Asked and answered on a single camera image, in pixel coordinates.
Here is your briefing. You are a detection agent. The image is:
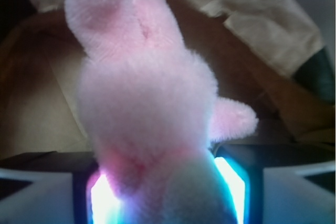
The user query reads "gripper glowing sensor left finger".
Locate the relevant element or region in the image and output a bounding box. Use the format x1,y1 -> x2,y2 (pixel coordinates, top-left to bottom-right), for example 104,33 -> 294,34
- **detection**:
73,169 -> 121,223

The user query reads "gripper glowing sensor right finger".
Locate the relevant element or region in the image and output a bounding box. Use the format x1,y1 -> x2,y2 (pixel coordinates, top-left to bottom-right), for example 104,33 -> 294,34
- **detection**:
215,145 -> 263,223

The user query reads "pink plush bunny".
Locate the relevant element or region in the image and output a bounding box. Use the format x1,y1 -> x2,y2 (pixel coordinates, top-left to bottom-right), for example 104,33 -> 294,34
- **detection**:
65,0 -> 258,223

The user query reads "brown paper bag bin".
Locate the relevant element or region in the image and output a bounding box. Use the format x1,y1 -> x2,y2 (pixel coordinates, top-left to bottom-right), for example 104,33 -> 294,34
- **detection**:
1,0 -> 335,159

